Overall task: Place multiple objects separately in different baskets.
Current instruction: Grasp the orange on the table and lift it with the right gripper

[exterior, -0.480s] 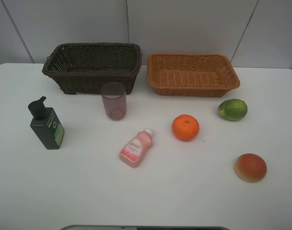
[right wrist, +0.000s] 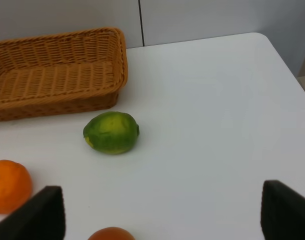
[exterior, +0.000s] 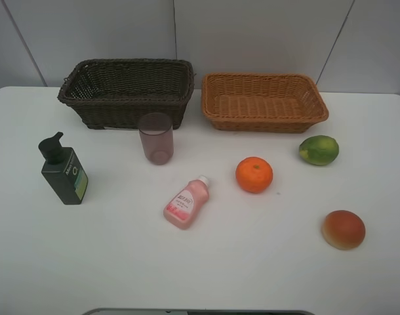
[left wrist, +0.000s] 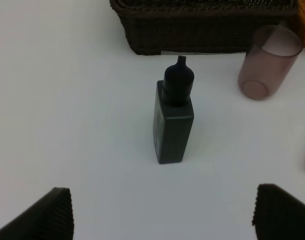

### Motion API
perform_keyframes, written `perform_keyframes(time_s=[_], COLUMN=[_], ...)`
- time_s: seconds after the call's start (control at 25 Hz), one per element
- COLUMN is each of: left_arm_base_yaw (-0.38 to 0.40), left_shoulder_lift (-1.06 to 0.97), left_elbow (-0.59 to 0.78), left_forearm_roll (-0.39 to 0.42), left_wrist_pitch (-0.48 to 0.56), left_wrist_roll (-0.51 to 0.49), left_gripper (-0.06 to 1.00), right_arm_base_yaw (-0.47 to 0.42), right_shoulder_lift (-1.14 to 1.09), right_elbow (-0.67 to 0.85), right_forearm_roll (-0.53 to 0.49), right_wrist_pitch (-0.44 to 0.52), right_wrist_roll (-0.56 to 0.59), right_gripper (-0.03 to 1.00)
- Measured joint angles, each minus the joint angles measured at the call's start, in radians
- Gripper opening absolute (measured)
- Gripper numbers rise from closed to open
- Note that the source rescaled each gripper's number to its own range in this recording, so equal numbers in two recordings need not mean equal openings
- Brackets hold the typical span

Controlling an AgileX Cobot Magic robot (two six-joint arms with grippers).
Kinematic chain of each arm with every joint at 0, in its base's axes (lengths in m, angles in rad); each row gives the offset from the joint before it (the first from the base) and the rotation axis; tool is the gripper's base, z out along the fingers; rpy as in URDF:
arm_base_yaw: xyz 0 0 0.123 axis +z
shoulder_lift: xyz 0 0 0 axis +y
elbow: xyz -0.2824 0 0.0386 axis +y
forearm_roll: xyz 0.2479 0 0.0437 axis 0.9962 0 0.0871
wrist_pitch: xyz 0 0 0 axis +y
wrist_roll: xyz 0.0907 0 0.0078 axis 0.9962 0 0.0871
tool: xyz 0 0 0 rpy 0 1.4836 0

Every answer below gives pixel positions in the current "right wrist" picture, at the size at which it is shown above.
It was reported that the green lime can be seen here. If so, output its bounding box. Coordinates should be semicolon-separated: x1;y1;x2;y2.
83;111;140;155

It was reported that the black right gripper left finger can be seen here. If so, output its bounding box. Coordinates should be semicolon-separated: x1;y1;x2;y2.
0;186;66;240

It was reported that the brown bread bun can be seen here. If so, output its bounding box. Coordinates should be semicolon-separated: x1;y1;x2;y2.
88;227;135;240

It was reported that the orange wicker basket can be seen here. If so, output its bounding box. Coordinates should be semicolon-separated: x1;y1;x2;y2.
0;27;128;122

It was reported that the orange mandarin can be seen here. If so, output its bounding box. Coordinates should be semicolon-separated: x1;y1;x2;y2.
0;159;33;214

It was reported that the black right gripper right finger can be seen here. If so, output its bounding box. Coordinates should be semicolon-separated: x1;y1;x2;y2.
260;180;305;240

